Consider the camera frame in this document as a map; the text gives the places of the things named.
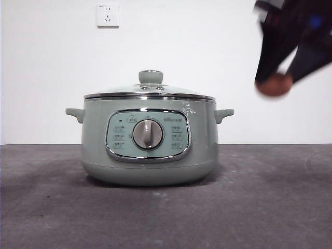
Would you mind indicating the white wall socket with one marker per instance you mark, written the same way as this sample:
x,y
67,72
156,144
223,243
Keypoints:
x,y
108,15

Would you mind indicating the sage green electric cooking pot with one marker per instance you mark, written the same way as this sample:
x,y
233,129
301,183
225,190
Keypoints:
x,y
98,129

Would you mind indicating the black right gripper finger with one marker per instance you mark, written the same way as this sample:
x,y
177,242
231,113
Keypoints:
x,y
308,59
269,52

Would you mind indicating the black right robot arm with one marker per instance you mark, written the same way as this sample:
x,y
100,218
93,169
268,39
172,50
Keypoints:
x,y
293,18

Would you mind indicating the brown egg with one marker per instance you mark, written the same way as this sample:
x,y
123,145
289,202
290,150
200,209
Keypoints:
x,y
275,86

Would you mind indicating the glass lid with green knob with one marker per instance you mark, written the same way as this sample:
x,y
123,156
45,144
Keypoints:
x,y
150,77

